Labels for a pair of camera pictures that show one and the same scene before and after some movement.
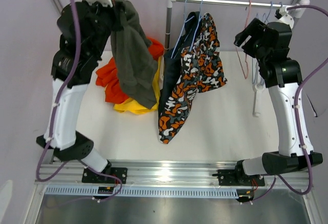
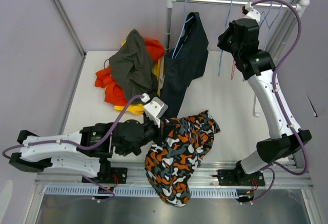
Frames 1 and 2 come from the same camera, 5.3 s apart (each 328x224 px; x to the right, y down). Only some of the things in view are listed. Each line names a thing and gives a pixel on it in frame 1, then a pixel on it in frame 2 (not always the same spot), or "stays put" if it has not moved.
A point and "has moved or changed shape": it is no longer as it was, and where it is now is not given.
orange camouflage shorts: [201, 69] to [171, 161]
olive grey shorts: [135, 60] has moved or changed shape
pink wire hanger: [241, 68] has moved or changed shape
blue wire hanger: [200, 19] to [227, 23]
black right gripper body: [253, 46] to [226, 42]
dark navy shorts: [172, 57] stays put
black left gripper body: [107, 19] to [151, 132]
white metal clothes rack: [300, 8] stays put
